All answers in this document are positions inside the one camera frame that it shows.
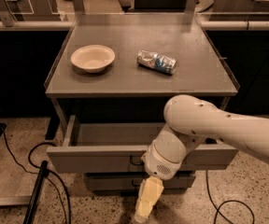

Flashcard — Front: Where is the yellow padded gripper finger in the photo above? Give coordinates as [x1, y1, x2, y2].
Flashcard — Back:
[134, 176, 164, 223]

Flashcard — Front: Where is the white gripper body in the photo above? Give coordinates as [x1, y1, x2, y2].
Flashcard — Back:
[142, 124, 204, 181]

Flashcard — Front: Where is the grey top drawer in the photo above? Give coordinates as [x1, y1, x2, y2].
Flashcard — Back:
[46, 114, 240, 175]

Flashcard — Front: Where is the grey drawer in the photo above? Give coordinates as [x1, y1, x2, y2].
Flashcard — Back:
[84, 171, 195, 191]
[46, 114, 240, 175]

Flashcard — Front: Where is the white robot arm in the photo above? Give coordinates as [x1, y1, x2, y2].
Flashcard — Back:
[134, 95, 269, 223]

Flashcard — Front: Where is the grey bottom drawer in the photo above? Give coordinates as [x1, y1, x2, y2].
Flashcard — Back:
[84, 171, 195, 191]

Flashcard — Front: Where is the grey drawer cabinet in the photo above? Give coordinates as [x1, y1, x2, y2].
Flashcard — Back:
[43, 12, 241, 194]

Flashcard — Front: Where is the crushed silver blue can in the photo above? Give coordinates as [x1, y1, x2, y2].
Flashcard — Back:
[136, 50, 177, 76]

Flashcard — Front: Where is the black bar on floor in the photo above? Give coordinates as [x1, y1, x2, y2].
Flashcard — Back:
[23, 161, 48, 224]

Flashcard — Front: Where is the white paper bowl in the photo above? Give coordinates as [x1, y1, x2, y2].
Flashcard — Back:
[71, 45, 115, 74]

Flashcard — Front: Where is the black cable right floor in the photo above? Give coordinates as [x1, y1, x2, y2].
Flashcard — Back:
[205, 170, 256, 224]

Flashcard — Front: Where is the black cable floor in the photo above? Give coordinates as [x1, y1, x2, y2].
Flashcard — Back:
[0, 123, 77, 224]
[205, 170, 256, 224]

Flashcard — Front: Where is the black cable left floor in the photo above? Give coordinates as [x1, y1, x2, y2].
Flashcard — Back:
[0, 123, 77, 224]

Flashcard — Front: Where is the white horizontal rail pipe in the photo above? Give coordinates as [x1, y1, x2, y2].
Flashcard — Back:
[0, 21, 269, 31]

